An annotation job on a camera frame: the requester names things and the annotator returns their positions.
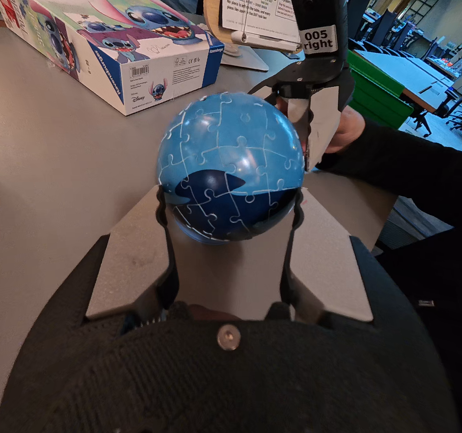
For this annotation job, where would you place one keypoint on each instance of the green box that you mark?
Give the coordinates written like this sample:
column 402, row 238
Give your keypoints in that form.
column 379, row 94

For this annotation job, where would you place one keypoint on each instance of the person's right hand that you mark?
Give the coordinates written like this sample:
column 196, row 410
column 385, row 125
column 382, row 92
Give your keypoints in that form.
column 348, row 130

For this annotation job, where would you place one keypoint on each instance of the black office chair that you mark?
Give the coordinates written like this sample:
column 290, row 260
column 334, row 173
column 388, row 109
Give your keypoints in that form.
column 359, row 7
column 447, row 112
column 384, row 29

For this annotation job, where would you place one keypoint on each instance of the blue puzzle ball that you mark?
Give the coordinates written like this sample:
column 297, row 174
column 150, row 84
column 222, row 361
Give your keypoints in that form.
column 231, row 166

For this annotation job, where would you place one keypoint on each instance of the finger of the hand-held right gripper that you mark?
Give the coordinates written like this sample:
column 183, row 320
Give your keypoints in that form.
column 297, row 110
column 323, row 126

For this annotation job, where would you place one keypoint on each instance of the instruction sheet on stand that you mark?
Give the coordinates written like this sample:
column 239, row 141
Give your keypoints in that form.
column 213, row 4

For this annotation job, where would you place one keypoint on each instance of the person's right forearm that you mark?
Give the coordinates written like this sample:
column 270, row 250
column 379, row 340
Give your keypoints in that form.
column 397, row 166

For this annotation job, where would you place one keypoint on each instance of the printed instruction sheet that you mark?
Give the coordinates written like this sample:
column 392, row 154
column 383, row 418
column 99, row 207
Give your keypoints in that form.
column 260, row 7

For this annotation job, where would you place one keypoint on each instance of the printed puzzle box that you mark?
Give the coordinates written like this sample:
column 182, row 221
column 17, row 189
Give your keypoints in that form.
column 108, row 43

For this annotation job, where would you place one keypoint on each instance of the person's dark clothing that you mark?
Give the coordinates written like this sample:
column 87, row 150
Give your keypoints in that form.
column 426, row 296

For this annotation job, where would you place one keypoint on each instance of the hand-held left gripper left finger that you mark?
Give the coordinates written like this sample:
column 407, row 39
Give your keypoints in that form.
column 130, row 260

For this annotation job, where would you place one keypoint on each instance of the long grey table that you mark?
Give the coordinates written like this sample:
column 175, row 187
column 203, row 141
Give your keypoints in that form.
column 397, row 72

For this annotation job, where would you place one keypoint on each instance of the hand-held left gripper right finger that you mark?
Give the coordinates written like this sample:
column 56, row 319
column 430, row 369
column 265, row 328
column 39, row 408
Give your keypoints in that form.
column 325, row 260

